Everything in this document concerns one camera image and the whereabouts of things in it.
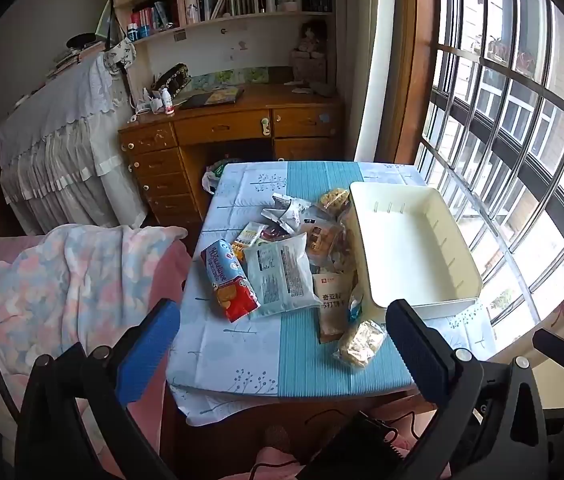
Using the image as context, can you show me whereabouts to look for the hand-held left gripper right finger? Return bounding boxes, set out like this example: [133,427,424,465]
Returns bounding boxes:
[386,299,550,480]

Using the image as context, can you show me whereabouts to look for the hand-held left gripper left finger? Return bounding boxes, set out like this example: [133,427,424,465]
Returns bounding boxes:
[14,299,183,480]

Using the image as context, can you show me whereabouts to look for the clear packet yellow puffed snack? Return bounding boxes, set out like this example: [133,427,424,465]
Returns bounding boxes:
[333,319,387,370]

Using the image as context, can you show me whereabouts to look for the small blue snack packet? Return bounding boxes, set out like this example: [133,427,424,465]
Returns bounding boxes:
[347,287,365,323]

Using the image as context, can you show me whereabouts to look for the white and orange cracker packet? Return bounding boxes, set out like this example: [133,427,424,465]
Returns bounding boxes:
[312,271,360,345]

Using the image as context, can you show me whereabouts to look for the red and blue biscuit packet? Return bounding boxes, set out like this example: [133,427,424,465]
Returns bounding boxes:
[200,239,261,323]

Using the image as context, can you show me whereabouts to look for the cream plastic tray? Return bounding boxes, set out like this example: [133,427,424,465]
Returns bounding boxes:
[349,181,484,321]

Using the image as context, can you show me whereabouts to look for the large white snack packet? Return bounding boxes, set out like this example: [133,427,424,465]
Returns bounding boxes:
[244,234,321,320]

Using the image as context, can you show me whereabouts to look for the white brown-edged snack packet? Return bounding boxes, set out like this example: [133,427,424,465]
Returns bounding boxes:
[262,194,313,233]

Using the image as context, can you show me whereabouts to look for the pink bed sheet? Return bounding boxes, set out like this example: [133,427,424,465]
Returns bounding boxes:
[0,235,193,480]

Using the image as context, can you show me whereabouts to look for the teal and white tablecloth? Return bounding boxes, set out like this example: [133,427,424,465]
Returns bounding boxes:
[166,160,500,427]

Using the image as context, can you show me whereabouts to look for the black device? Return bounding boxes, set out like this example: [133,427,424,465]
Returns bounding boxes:
[307,410,413,480]

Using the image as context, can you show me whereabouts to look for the pastel floral blanket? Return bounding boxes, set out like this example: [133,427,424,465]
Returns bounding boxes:
[0,225,190,411]

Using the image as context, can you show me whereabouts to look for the clear packet brown cake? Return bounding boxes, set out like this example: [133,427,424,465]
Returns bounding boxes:
[334,210,359,273]

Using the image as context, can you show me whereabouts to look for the small yellow snack packet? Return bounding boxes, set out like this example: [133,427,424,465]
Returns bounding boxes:
[232,222,265,263]

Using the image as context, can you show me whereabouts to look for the clear packet orange cake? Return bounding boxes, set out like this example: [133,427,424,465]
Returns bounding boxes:
[302,220,345,266]

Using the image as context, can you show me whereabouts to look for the clear packet round yellow cookies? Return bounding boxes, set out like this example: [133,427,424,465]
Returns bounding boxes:
[317,187,351,218]

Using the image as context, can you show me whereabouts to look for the white plastic bag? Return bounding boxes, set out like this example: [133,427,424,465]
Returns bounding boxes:
[202,159,240,195]

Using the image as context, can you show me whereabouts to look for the wooden desk with drawers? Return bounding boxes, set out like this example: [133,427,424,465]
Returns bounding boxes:
[118,84,347,226]

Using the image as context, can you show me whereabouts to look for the white lace cloth cover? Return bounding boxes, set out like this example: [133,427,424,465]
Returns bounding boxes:
[0,52,150,233]

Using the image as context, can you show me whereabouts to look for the window with metal grille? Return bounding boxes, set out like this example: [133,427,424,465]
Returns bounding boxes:
[414,0,564,331]

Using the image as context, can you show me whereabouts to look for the book on desk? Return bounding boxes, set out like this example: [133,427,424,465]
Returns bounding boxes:
[182,86,245,110]

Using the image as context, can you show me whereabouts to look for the black bag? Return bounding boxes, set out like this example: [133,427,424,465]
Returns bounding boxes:
[157,63,193,96]

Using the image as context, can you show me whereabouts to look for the floral fabric hat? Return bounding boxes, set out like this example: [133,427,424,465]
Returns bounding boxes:
[104,40,136,73]

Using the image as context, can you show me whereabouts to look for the wicker box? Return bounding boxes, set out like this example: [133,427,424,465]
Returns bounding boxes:
[289,50,327,83]

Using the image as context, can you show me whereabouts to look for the doll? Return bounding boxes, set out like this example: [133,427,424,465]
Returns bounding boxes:
[294,20,330,56]

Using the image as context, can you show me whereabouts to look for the wooden bookshelf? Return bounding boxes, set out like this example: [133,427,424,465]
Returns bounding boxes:
[110,0,337,46]

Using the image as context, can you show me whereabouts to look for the row of books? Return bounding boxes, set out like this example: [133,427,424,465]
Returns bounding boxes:
[182,0,335,23]

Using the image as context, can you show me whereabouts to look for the wooden window frame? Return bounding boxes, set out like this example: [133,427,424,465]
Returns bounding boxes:
[394,0,443,166]

